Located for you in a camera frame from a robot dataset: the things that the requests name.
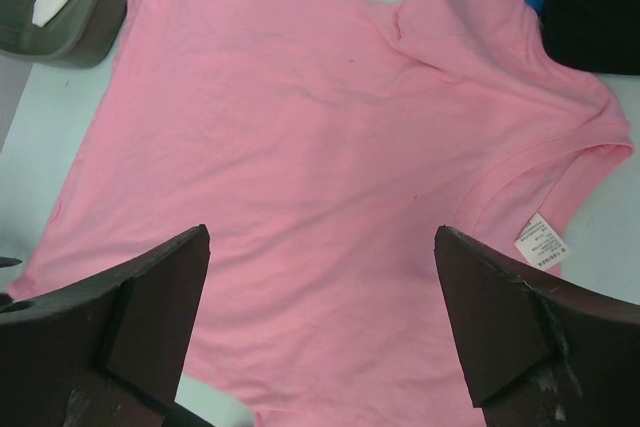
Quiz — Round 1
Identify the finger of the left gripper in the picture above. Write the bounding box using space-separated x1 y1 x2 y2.
0 257 22 269

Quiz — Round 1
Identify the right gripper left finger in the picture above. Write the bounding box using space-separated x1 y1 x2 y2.
1 225 210 426

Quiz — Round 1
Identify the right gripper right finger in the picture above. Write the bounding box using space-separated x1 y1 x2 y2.
434 226 639 427

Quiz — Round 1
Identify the pink t shirt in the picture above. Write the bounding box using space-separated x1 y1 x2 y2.
9 0 633 426

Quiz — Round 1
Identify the grey fabric basket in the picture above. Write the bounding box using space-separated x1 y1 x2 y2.
1 0 127 68

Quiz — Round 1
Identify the black folded t shirt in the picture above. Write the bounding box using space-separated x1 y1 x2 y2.
540 0 639 76

